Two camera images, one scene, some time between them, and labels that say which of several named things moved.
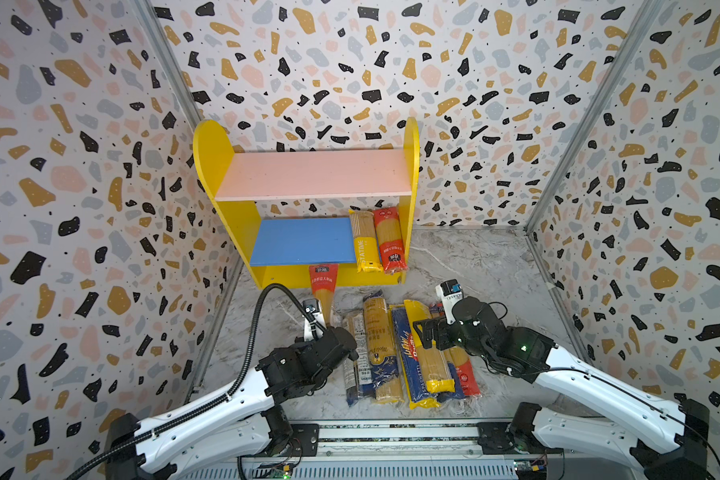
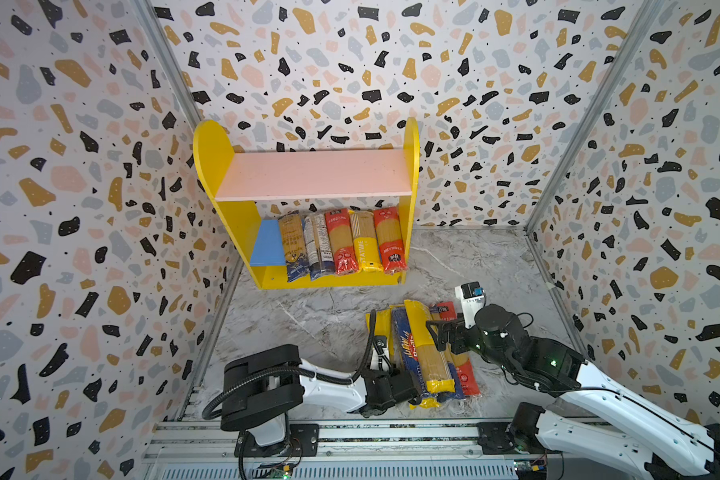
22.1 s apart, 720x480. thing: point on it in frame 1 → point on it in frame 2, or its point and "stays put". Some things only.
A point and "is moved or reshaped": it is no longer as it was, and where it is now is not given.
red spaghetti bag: [323, 279] → [342, 241]
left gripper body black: [302, 345] → [382, 376]
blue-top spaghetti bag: [451, 372] stays put
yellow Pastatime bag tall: [367, 249] stays put
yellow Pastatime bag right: [433, 360] stays put
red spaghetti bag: [461, 360] stays put
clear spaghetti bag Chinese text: [383, 364] is moved or reshaped
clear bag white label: [357, 374] → [316, 261]
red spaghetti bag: [389, 233] stays put
